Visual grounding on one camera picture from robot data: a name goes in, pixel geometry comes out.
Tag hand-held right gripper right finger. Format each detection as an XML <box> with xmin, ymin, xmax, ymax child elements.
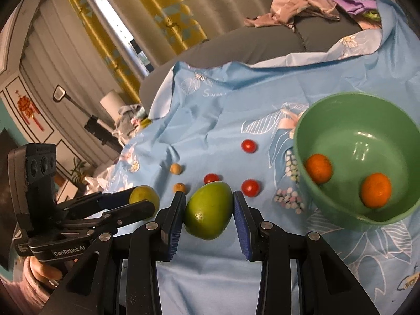
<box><xmin>232</xmin><ymin>191</ymin><xmax>381</xmax><ymax>315</ymax></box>

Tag green bowl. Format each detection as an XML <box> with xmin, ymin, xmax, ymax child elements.
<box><xmin>293</xmin><ymin>92</ymin><xmax>420</xmax><ymax>235</ymax></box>

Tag black stick vacuum cleaner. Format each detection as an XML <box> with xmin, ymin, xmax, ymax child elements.
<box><xmin>52</xmin><ymin>85</ymin><xmax>119</xmax><ymax>149</ymax></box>

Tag dark screen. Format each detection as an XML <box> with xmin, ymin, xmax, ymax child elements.
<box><xmin>0</xmin><ymin>128</ymin><xmax>19</xmax><ymax>271</ymax></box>

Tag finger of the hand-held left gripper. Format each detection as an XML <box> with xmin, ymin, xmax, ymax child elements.
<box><xmin>66</xmin><ymin>201</ymin><xmax>156</xmax><ymax>233</ymax></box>
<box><xmin>57</xmin><ymin>187</ymin><xmax>138</xmax><ymax>219</ymax></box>

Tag orange tangerine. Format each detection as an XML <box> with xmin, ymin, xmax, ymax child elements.
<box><xmin>360</xmin><ymin>172</ymin><xmax>392</xmax><ymax>209</ymax></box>
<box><xmin>305</xmin><ymin>154</ymin><xmax>334</xmax><ymax>185</ymax></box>

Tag white plastic bags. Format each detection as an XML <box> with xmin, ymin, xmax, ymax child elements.
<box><xmin>85</xmin><ymin>167</ymin><xmax>115</xmax><ymax>191</ymax></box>

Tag person's left hand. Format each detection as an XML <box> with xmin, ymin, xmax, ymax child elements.
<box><xmin>24</xmin><ymin>255</ymin><xmax>64</xmax><ymax>290</ymax></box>

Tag potted green plant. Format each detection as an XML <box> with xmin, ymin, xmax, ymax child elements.
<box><xmin>70</xmin><ymin>157</ymin><xmax>88</xmax><ymax>185</ymax></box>

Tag small yellow-green fruit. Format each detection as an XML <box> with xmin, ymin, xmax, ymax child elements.
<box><xmin>129</xmin><ymin>185</ymin><xmax>161</xmax><ymax>212</ymax></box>

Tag yellow patterned curtain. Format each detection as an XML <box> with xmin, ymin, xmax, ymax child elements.
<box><xmin>125</xmin><ymin>0</ymin><xmax>209</xmax><ymax>55</ymax></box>
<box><xmin>59</xmin><ymin>0</ymin><xmax>149</xmax><ymax>106</ymax></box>

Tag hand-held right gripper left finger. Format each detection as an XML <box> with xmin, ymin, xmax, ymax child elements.
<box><xmin>39</xmin><ymin>191</ymin><xmax>187</xmax><ymax>315</ymax></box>

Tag grey sofa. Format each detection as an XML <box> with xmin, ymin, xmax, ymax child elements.
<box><xmin>139</xmin><ymin>10</ymin><xmax>384</xmax><ymax>119</ymax></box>

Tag pink garment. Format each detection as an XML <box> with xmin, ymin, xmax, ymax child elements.
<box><xmin>244</xmin><ymin>0</ymin><xmax>340</xmax><ymax>31</ymax></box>

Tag pile of grey clothes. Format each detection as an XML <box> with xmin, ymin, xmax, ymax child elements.
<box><xmin>113</xmin><ymin>104</ymin><xmax>148</xmax><ymax>139</ymax></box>

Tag blue floral bed sheet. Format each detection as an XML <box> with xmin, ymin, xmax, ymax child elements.
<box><xmin>98</xmin><ymin>0</ymin><xmax>420</xmax><ymax>315</ymax></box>

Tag large green lime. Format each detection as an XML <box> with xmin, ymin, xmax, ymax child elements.
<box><xmin>184</xmin><ymin>181</ymin><xmax>233</xmax><ymax>241</ymax></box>

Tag red knot wall ornament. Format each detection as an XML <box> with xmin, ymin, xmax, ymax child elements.
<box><xmin>16</xmin><ymin>88</ymin><xmax>42</xmax><ymax>132</ymax></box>

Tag green printed cloth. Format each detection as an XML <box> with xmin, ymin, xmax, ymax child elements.
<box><xmin>361</xmin><ymin>10</ymin><xmax>383</xmax><ymax>30</ymax></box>

